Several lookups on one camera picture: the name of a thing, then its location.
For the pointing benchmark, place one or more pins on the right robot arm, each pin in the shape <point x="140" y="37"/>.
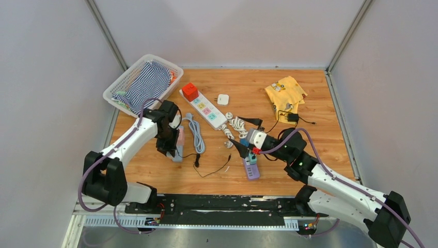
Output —
<point x="384" y="217"/>

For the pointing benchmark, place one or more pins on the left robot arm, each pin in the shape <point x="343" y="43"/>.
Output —
<point x="104" y="177"/>

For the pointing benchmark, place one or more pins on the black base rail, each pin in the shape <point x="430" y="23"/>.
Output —
<point x="203" y="210"/>

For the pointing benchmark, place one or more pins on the teal charger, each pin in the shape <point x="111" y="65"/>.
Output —
<point x="252" y="159"/>

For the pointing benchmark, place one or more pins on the striped cloth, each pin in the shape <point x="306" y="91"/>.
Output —
<point x="151" y="82"/>

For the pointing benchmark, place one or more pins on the blue cube socket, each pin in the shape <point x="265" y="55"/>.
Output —
<point x="244" y="142"/>

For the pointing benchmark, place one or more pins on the purple power bank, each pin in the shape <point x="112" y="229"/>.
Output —
<point x="252" y="171"/>

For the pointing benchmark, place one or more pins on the pink cube socket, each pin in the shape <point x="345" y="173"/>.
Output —
<point x="181" y="137"/>

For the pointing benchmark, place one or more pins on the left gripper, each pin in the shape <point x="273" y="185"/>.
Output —
<point x="170" y="148"/>

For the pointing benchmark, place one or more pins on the yellow cloth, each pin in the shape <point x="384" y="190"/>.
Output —
<point x="286" y="95"/>

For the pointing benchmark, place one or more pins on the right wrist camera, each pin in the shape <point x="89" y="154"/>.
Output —
<point x="256" y="140"/>

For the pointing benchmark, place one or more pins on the white square adapter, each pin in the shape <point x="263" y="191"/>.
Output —
<point x="222" y="99"/>

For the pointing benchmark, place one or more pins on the white plastic basket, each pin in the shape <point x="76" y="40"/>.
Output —
<point x="127" y="78"/>

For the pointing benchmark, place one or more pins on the black power adapter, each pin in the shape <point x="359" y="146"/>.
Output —
<point x="292" y="117"/>

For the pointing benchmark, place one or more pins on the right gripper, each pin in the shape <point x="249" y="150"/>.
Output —
<point x="243" y="150"/>

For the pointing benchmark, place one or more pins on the white colourful power strip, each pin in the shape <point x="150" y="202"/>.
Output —
<point x="208" y="111"/>

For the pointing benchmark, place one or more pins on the red cube socket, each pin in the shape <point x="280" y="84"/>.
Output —
<point x="190" y="92"/>

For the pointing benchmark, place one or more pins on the white adapter with coiled cable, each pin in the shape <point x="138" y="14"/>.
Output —
<point x="237" y="124"/>

